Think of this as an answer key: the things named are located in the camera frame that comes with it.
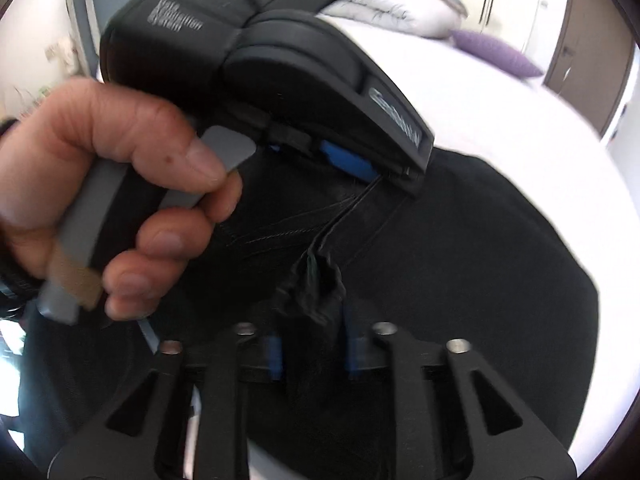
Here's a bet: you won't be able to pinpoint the bed with white sheet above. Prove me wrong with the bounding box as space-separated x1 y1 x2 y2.
320 12 632 480

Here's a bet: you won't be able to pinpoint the folded beige duvet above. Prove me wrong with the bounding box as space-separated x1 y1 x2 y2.
322 0 466 40

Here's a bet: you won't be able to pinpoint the white wardrobe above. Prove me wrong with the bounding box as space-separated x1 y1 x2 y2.
467 0 573 68

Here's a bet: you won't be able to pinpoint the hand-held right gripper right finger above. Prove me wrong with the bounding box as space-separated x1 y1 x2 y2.
345 321 576 480

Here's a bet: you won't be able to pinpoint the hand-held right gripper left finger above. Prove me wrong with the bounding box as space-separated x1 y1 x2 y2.
47 322 287 480

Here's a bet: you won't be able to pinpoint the black pants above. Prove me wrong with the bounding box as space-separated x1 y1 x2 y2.
20 147 601 480

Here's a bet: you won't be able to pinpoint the person's left hand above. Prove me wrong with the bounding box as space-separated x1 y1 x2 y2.
0 79 245 322

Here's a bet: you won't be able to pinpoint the purple pillow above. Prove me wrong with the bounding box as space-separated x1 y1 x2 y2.
451 29 545 79

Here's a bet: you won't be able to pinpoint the brown door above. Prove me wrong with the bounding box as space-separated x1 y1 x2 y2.
544 0 637 133

